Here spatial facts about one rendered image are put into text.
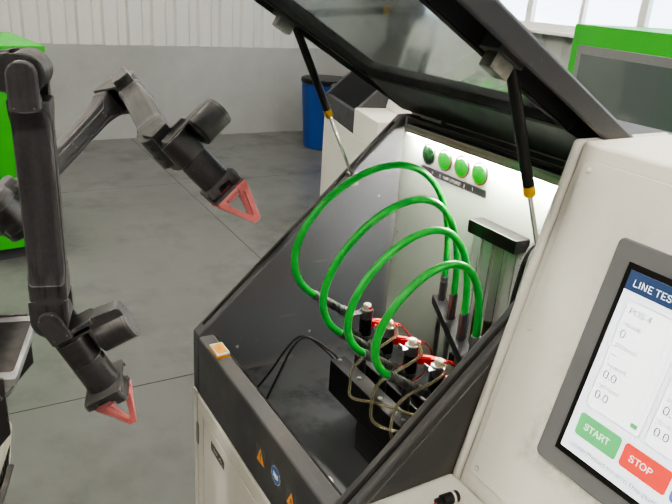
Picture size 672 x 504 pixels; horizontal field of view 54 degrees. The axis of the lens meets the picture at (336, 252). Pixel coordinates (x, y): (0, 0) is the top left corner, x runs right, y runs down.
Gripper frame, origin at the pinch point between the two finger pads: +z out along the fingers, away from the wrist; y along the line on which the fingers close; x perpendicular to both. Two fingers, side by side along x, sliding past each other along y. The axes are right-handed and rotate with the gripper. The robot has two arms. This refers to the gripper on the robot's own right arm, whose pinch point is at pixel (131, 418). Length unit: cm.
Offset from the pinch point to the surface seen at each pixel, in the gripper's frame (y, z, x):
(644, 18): 353, 104, -350
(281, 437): -3.4, 16.3, -21.7
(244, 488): 8.9, 33.6, -7.2
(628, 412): -42, 8, -69
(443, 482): -23, 24, -44
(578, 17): 420, 102, -338
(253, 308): 40.7, 12.4, -24.1
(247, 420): 8.2, 17.7, -15.6
